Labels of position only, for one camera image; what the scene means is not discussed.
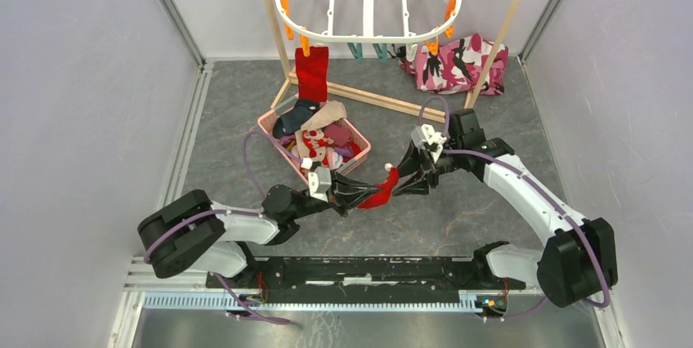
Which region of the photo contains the maroon purple sock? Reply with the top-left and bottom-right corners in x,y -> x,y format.
323,123 -> 352,147

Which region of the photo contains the plain red sock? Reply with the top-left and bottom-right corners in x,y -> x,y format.
295,46 -> 329,102

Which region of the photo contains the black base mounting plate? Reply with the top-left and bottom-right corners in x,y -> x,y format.
226,256 -> 526,305

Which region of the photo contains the beige sock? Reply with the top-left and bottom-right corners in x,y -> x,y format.
301,100 -> 347,131

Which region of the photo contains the white round clip hanger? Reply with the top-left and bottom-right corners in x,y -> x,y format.
274,0 -> 462,61

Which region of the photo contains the pink camouflage cloth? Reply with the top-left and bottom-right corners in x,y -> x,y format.
397,33 -> 494,94

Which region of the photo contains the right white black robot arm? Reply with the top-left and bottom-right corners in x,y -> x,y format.
392,109 -> 618,308

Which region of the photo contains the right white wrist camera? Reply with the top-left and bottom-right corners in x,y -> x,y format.
410,124 -> 447,154

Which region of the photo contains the pink perforated plastic basket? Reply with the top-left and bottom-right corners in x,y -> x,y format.
257,109 -> 372,181

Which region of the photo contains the white toothed cable rail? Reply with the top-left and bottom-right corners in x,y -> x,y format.
143,291 -> 483,313

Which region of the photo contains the black sock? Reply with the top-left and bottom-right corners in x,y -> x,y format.
271,99 -> 320,139

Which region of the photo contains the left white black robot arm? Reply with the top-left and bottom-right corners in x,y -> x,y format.
136,169 -> 383,289

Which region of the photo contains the red sock with white pompom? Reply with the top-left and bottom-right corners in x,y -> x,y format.
358,163 -> 400,209

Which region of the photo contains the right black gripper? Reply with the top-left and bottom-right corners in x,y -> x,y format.
387,141 -> 463,198

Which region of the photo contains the wooden rack frame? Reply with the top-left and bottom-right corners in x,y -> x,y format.
251,0 -> 541,127

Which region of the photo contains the red white patterned Christmas sock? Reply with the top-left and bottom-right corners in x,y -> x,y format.
299,129 -> 339,169

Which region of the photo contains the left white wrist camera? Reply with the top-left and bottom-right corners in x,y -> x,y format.
300,158 -> 332,202

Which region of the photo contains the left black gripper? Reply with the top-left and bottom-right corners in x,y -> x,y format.
290,171 -> 382,221

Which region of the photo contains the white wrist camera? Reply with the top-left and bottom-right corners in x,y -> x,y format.
410,124 -> 447,154
300,158 -> 332,202

